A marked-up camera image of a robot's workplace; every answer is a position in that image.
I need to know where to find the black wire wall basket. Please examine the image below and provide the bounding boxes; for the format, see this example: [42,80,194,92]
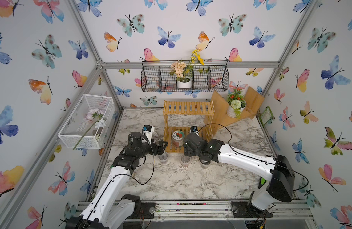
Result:
[141,60,229,92]

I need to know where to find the two-tier bamboo shelf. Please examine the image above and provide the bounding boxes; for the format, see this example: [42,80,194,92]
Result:
[163,100,215,153]

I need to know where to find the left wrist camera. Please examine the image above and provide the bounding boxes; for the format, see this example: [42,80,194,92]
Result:
[142,125,155,143]

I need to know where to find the yellow artificial flower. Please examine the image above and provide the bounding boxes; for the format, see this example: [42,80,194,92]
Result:
[190,49,204,66]

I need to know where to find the dark seed jar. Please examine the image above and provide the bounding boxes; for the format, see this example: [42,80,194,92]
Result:
[200,160,211,169]

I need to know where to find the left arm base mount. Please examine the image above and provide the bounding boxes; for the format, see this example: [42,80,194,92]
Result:
[112,194,156,221]

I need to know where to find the green black garden glove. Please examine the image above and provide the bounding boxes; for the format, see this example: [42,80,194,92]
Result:
[258,177,266,189]

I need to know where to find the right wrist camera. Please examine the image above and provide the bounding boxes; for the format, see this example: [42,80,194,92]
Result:
[190,126,198,134]

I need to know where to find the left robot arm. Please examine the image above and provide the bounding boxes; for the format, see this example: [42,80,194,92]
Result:
[65,131,168,229]

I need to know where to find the red seed jar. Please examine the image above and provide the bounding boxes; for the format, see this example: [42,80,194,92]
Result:
[180,155,191,167]

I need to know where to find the potted red green flowers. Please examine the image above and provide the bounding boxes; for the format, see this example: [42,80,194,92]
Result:
[226,88,246,118]

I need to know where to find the left strawberry lid jar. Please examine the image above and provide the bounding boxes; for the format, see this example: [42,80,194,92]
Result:
[171,130,185,148]

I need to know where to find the wooden corner shelf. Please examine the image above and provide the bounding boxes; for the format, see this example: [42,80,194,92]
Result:
[204,87,265,135]

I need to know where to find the white mesh wall box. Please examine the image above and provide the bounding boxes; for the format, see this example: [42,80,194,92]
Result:
[58,94,115,149]

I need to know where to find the white pot peach flowers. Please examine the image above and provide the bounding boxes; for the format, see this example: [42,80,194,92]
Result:
[170,61,192,89]

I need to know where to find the aluminium front rail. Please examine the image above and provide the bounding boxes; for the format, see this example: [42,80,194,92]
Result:
[72,199,315,221]

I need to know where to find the green framed small board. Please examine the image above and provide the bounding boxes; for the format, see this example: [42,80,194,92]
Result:
[259,106,275,126]

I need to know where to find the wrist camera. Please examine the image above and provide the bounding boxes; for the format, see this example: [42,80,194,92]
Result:
[142,125,155,143]
[190,126,198,134]

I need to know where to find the pink artificial flower stem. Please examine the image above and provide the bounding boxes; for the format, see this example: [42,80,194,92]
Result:
[73,108,106,150]

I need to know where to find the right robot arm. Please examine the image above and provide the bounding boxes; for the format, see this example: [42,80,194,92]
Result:
[184,133,296,214]

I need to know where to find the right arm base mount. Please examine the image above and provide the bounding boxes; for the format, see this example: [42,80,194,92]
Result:
[231,191,273,219]

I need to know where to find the purple seed jar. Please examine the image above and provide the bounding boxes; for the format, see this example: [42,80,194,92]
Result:
[158,152,169,164]

